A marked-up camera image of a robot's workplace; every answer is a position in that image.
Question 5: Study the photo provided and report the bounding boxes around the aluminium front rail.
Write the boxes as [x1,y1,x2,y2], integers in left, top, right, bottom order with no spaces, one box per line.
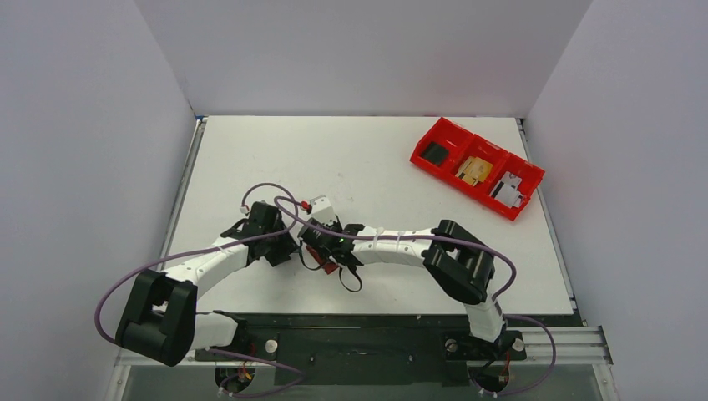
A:
[114,327,613,368]

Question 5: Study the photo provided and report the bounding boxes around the gold cards in bin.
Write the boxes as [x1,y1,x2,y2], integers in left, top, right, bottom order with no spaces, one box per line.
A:
[456,156,493,186]

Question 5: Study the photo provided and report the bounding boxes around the silver cards in bin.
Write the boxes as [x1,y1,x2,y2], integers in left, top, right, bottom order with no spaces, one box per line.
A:
[490,172,525,208]

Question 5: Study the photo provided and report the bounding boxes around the red leather card holder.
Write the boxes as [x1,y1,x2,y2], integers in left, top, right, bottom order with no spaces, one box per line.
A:
[305,246,339,275]

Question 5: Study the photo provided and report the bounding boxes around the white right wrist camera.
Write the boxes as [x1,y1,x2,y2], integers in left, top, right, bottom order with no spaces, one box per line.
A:
[308,195,338,226]

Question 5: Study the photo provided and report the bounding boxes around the red three-compartment bin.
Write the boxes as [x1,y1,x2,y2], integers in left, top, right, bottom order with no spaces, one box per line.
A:
[410,118,545,221]

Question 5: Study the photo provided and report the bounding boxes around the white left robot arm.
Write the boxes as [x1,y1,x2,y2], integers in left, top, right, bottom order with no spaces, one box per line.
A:
[114,201,298,367]

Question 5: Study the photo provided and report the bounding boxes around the black cards in bin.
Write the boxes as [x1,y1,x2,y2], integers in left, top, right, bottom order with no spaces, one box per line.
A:
[421,142,449,167]

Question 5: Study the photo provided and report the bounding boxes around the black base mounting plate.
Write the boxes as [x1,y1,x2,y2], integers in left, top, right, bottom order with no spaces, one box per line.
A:
[138,312,583,388]

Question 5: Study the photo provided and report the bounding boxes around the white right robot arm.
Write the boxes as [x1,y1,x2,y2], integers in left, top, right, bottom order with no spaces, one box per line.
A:
[298,218,505,343]

